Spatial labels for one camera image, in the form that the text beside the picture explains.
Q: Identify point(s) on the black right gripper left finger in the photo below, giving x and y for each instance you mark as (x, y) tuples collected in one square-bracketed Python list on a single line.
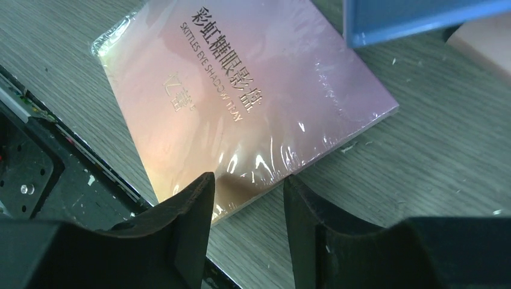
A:
[(163, 247)]

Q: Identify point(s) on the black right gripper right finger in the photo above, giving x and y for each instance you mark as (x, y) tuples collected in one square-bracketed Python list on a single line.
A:
[(331, 248)]

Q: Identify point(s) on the blue drawer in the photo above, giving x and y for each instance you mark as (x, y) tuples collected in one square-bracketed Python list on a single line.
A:
[(367, 22)]

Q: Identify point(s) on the small pink card packet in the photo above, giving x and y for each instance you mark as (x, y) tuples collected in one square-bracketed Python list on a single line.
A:
[(487, 44)]

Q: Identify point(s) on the holographic eyeshadow palette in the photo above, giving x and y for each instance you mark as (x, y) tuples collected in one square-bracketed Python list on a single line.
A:
[(252, 91)]

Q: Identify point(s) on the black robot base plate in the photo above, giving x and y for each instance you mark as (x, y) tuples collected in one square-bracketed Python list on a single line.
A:
[(47, 173)]

